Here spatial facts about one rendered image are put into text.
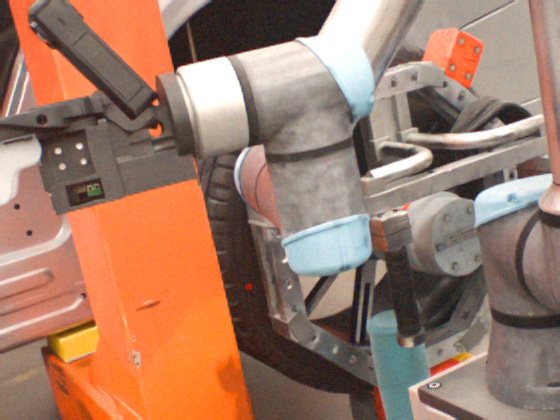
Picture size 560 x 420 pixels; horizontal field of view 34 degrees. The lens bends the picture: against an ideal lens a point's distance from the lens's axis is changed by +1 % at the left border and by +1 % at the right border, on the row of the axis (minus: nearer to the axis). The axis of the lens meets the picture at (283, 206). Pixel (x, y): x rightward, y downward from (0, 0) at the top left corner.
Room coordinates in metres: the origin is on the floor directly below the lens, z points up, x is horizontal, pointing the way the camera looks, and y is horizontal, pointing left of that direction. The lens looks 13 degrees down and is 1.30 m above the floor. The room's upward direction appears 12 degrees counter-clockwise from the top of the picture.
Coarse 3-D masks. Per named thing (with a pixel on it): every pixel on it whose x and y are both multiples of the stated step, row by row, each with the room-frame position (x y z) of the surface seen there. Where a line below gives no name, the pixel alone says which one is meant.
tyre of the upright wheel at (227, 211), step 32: (224, 160) 1.51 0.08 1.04; (224, 192) 1.49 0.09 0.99; (224, 224) 1.48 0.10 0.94; (224, 256) 1.48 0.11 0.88; (256, 256) 1.50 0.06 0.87; (224, 288) 1.48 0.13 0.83; (256, 288) 1.49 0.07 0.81; (256, 320) 1.49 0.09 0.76; (448, 320) 1.67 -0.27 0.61; (256, 352) 1.51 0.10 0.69; (288, 352) 1.51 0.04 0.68; (320, 384) 1.53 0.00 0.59; (352, 384) 1.56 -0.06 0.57
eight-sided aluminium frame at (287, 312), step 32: (416, 64) 1.59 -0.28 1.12; (384, 96) 1.54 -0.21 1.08; (448, 96) 1.60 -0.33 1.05; (256, 224) 1.45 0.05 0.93; (288, 288) 1.43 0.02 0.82; (480, 288) 1.66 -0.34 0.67; (288, 320) 1.42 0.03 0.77; (480, 320) 1.61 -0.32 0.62; (320, 352) 1.44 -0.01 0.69; (352, 352) 1.47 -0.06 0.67; (448, 352) 1.56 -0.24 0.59
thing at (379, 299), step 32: (416, 96) 1.68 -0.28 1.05; (448, 128) 1.72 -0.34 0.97; (448, 160) 1.79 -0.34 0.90; (480, 192) 1.73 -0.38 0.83; (320, 288) 1.57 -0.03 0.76; (384, 288) 1.84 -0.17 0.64; (416, 288) 1.77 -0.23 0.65; (448, 288) 1.70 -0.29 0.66; (320, 320) 1.78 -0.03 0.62; (352, 320) 1.61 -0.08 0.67
